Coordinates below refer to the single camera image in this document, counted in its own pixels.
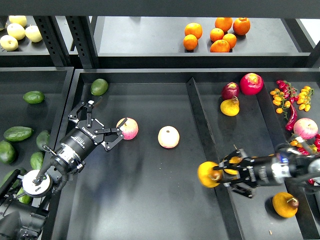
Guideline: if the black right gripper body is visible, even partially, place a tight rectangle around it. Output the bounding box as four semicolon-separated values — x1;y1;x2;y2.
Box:
239;155;290;188

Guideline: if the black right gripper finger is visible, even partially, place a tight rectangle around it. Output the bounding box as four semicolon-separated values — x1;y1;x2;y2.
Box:
218;148;248;168
221;173;254;198

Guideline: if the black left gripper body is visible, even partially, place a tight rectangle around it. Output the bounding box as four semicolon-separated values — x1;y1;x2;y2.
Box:
60;119;105;161

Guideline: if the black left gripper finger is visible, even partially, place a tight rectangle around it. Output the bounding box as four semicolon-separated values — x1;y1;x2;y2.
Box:
68;96;103;128
93;118;128;152

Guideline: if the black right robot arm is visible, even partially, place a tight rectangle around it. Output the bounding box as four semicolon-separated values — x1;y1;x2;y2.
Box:
212;142;320;198

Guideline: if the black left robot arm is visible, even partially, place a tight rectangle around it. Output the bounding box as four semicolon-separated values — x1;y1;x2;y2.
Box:
0;100;128;240

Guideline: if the dark green avocado small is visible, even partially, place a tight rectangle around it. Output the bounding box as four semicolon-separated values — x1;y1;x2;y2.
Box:
36;130;50;151

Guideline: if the green avocado at tray corner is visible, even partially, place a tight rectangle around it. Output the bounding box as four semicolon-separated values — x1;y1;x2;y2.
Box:
90;78;109;96

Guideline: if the dark avocado at edge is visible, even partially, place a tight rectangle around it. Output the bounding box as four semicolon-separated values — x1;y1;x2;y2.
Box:
0;140;17;164

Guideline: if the pale yellow pear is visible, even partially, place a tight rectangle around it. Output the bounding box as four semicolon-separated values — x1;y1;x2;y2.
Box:
0;35;19;52
6;23;26;41
8;15;27;27
25;25;43;43

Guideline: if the pink red apple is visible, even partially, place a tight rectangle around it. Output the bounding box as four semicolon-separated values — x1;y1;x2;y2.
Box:
116;117;139;140

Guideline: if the black tray divider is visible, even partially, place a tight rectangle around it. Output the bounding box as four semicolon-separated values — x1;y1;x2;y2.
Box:
186;77;245;240

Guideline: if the black left tray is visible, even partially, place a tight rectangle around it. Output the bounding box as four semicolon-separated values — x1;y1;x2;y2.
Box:
0;67;74;178

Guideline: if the black tray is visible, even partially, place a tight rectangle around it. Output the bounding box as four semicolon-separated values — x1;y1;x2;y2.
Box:
0;67;74;178
42;69;320;240

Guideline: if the cherry tomato cluster lower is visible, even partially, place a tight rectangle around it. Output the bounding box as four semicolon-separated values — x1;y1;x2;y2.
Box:
289;134;320;187

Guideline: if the cherry tomato cluster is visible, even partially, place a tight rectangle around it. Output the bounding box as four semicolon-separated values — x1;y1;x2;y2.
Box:
289;134;320;187
269;79;314;120

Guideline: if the red chili pepper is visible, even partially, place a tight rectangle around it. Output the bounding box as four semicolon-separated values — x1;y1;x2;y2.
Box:
285;104;298;131

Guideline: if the pale pink apple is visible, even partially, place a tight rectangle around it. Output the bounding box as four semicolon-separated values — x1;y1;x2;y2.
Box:
157;125;180;149

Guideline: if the black centre tray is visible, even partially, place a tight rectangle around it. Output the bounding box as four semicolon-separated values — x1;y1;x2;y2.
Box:
42;69;320;240

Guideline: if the dark red apple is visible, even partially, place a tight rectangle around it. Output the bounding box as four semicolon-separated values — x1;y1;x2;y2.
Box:
221;82;240;100

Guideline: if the pink apple right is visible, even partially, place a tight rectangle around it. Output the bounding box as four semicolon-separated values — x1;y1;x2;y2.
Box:
293;118;318;140

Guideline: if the bright red apple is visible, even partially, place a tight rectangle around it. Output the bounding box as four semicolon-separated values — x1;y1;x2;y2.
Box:
239;73;264;96

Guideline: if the cherry tomato cluster upper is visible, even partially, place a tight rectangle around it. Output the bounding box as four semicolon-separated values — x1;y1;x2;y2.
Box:
269;79;314;120

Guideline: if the black perforated post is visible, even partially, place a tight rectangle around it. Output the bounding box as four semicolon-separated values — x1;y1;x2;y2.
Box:
33;16;72;67
65;16;100;69

